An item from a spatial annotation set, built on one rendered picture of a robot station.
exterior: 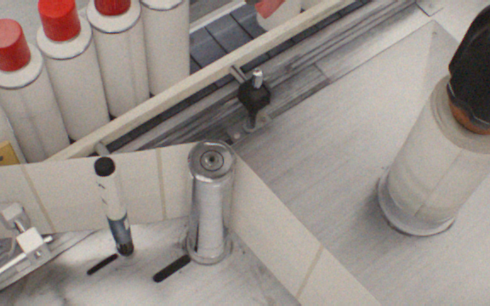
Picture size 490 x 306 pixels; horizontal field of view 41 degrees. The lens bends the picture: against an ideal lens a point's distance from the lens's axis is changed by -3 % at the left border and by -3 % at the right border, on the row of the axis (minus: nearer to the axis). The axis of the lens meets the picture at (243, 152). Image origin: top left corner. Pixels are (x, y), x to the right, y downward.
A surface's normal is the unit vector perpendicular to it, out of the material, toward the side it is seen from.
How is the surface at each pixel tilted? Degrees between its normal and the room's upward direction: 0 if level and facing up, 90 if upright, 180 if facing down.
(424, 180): 90
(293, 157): 0
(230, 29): 0
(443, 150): 91
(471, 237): 0
